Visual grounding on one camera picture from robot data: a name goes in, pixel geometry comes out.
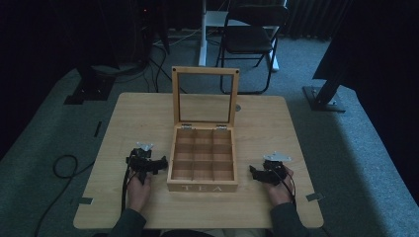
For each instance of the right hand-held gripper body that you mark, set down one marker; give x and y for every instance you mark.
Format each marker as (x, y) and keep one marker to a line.
(274, 169)

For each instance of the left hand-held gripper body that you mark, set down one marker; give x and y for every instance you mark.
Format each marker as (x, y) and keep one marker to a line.
(141, 161)

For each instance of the wooden compartment box with lid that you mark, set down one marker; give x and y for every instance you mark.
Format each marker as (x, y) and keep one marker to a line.
(202, 159)

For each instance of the person's right hand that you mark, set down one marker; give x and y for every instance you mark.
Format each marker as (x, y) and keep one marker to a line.
(280, 192)

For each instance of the person's left hand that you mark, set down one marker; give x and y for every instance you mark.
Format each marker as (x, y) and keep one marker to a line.
(138, 194)

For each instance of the grey tape strip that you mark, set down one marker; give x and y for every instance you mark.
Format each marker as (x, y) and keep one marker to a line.
(85, 200)
(314, 197)

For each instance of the small black floor strip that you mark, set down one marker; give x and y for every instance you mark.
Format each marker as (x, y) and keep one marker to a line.
(98, 129)

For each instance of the small grey round disc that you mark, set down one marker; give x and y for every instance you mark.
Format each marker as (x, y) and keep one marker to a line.
(237, 107)

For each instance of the black stand base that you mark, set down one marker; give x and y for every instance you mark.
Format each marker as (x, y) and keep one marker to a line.
(90, 89)

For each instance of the black folding chair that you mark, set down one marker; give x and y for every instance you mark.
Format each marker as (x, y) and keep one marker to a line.
(248, 39)
(207, 19)

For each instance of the dark curtain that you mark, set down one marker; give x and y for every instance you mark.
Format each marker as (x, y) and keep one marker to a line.
(378, 49)

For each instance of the metal stand with base plate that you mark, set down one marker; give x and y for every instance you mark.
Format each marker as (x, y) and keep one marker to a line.
(324, 97)

